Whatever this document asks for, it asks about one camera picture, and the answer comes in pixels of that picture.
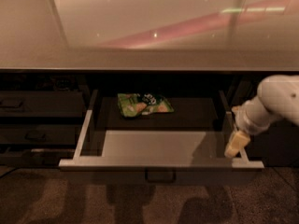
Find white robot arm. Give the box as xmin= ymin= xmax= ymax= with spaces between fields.
xmin=224 ymin=75 xmax=299 ymax=158

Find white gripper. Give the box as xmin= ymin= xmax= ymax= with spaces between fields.
xmin=224 ymin=98 xmax=275 ymax=158

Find green snack bag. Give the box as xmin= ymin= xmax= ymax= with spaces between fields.
xmin=118 ymin=92 xmax=174 ymax=119

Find dark items in left drawer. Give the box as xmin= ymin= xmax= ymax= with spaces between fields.
xmin=0 ymin=74 xmax=78 ymax=91

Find grey drawer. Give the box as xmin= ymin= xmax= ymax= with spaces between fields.
xmin=0 ymin=91 xmax=86 ymax=118
xmin=0 ymin=149 xmax=74 ymax=168
xmin=59 ymin=90 xmax=263 ymax=185
xmin=0 ymin=124 xmax=81 ymax=145

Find white object in bottom drawer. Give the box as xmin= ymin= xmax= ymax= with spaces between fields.
xmin=31 ymin=148 xmax=75 ymax=153

